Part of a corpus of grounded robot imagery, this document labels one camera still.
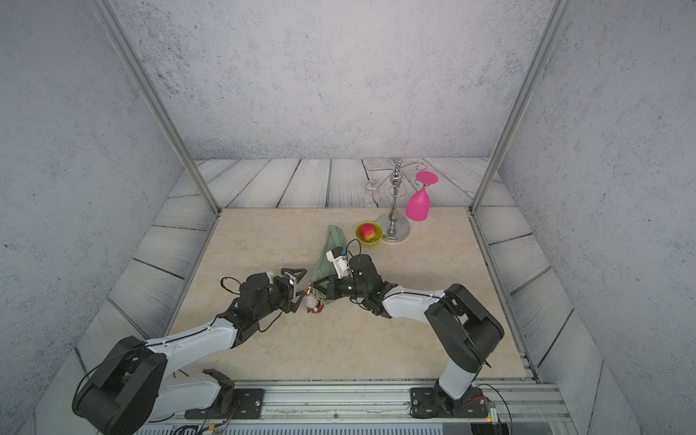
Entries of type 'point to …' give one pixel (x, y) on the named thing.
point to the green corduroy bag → (334, 237)
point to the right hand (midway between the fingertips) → (314, 287)
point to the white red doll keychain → (314, 300)
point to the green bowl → (378, 236)
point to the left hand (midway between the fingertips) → (311, 280)
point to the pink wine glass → (418, 205)
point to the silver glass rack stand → (395, 226)
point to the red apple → (368, 232)
